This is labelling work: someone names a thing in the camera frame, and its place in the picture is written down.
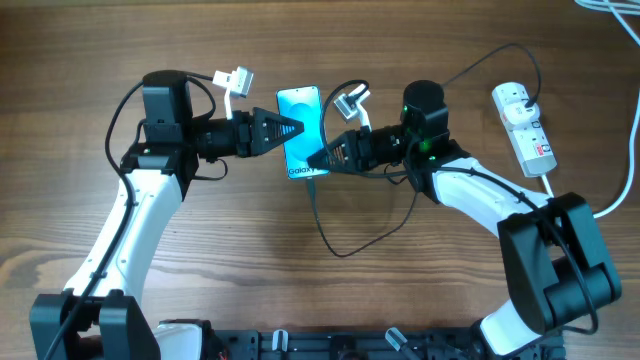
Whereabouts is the teal Samsung Galaxy smartphone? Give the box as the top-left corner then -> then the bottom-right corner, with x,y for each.
276,85 -> 329,180

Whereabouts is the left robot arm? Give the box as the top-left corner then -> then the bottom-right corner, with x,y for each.
29,67 -> 305,359

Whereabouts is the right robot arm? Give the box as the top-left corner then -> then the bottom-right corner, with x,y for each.
308,80 -> 622,359

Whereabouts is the white USB charger plug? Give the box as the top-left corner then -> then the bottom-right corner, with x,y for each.
500,101 -> 540,131

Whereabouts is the white power strip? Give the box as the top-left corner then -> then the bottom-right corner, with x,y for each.
492,82 -> 557,178

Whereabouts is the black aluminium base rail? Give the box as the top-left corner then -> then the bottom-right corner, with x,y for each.
149,319 -> 566,360

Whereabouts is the white power strip cord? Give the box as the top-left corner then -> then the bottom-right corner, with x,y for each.
540,87 -> 640,221

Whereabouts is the white cables top corner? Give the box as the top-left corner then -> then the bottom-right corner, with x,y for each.
573,0 -> 640,17

